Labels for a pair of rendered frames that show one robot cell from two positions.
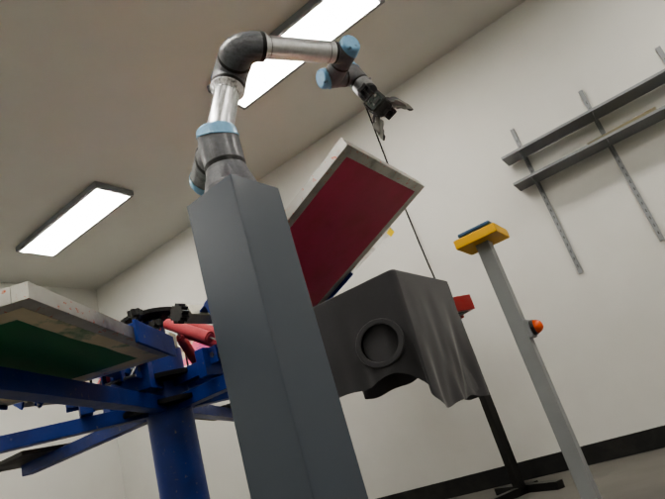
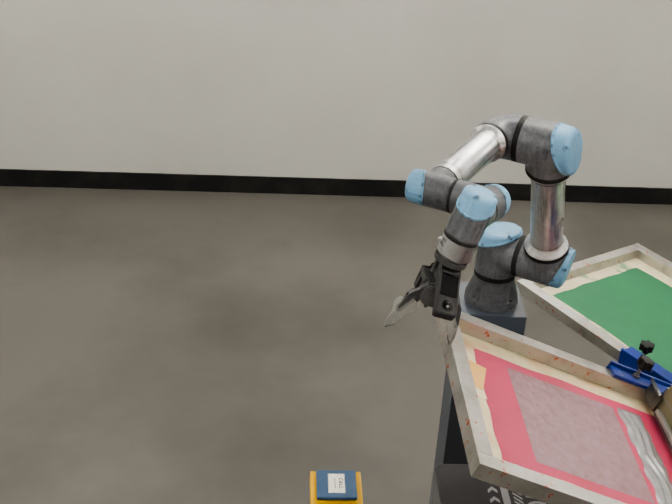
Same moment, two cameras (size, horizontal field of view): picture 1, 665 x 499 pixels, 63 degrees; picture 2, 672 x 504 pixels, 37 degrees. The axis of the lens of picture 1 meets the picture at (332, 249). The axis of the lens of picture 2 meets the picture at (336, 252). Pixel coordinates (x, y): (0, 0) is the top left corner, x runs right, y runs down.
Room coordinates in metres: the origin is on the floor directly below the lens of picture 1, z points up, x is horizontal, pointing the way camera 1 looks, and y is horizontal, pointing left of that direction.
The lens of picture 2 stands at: (3.12, -1.50, 2.68)
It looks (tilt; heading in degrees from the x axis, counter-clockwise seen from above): 29 degrees down; 147
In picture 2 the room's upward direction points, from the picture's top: 3 degrees clockwise
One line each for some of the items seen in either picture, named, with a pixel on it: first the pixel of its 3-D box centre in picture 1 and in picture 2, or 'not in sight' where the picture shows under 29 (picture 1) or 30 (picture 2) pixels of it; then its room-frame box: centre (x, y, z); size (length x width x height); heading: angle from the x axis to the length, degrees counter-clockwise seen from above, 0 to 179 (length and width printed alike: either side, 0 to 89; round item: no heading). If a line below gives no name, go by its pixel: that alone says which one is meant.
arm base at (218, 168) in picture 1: (229, 181); (492, 284); (1.31, 0.22, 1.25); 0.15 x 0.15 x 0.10
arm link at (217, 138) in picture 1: (220, 148); (500, 248); (1.31, 0.22, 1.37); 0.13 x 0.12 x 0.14; 29
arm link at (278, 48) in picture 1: (292, 49); (469, 158); (1.48, -0.08, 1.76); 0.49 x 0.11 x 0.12; 119
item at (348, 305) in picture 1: (350, 351); not in sight; (1.73, 0.04, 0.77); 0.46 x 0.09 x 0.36; 60
